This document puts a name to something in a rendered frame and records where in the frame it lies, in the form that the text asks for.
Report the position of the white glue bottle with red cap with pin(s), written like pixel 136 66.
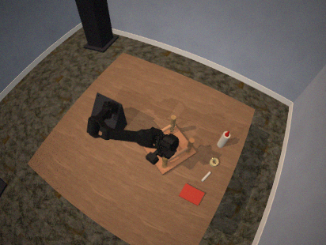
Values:
pixel 224 138

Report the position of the red rectangular block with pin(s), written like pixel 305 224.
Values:
pixel 191 194

